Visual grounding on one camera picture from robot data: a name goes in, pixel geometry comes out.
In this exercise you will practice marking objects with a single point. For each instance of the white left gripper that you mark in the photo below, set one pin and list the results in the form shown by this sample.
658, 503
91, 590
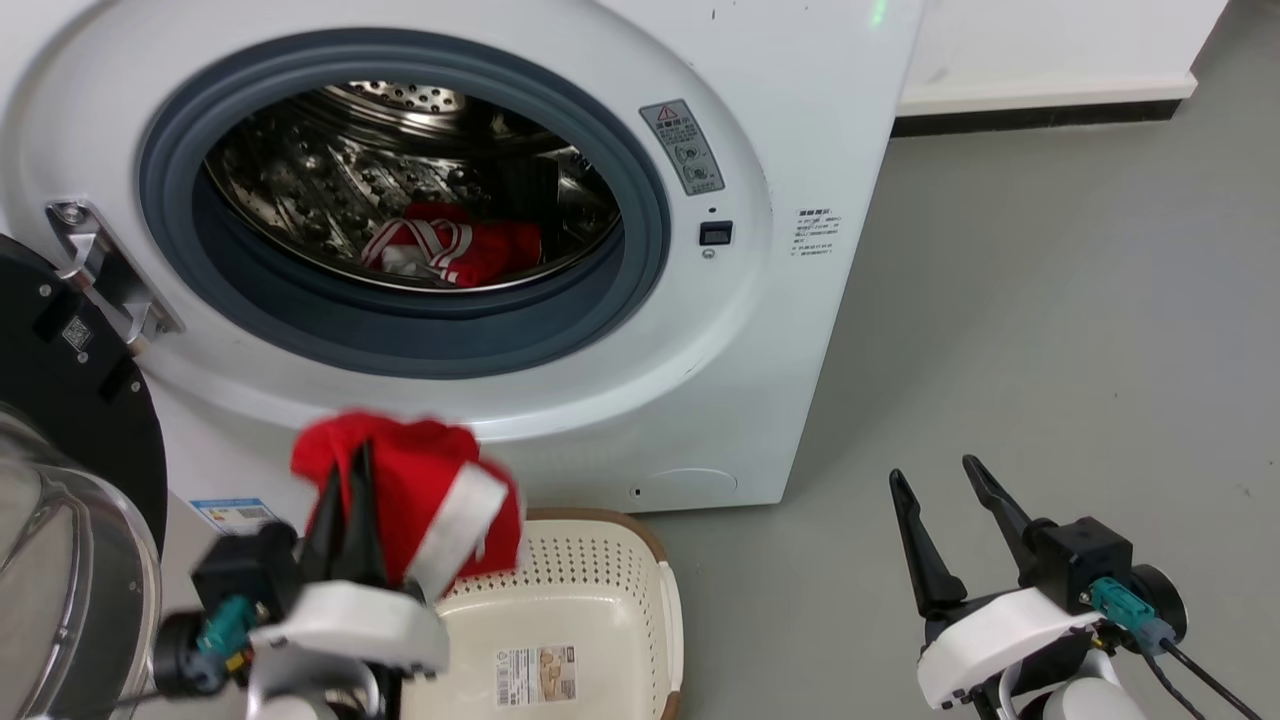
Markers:
350, 625

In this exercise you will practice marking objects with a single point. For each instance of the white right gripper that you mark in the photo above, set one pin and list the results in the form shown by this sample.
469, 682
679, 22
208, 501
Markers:
990, 640

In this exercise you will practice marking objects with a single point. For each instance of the red garment with white band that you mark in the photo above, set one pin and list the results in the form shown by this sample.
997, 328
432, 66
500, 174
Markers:
410, 480

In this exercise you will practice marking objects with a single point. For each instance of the paper label on basket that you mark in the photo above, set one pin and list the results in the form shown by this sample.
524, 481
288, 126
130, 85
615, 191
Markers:
537, 676

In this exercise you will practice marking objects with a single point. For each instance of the cream plastic laundry basket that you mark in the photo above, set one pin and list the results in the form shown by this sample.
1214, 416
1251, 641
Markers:
590, 590

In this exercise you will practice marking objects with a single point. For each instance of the white front-load washing machine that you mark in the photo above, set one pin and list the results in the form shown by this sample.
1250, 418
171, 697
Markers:
780, 330

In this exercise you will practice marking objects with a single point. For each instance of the blue energy label sticker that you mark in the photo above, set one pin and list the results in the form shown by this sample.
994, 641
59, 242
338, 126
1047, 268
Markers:
235, 514

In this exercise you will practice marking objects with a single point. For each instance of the grey rubber door gasket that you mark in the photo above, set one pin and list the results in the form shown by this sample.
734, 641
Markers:
400, 340

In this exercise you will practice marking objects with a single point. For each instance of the round filter cover panel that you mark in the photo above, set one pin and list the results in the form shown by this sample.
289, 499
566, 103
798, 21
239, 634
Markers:
690, 484

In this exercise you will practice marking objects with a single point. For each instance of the black glass washer door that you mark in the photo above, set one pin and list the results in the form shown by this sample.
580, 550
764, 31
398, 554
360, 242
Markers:
70, 420

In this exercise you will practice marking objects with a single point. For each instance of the red white striped garment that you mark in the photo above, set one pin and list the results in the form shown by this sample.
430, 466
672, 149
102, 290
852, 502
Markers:
480, 250

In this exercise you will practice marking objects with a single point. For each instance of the small white text sticker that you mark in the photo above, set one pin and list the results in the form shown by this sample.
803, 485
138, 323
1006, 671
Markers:
817, 232

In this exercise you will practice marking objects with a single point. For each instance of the silver metal door hinge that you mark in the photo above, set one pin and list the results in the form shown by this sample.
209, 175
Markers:
100, 262

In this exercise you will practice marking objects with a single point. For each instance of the stainless steel washer drum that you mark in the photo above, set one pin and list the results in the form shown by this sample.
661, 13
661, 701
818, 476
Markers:
300, 170

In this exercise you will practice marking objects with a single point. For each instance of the black door latch slot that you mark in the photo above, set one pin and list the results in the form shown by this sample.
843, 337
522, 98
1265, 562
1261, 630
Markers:
716, 233

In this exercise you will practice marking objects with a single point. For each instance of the grey warning sticker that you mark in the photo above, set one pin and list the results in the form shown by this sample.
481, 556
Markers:
683, 146

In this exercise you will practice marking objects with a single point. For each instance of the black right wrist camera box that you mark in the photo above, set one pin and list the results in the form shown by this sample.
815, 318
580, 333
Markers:
1085, 560

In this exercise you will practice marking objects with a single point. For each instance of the white wall ledge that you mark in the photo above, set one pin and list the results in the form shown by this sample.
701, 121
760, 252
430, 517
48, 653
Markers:
1050, 50

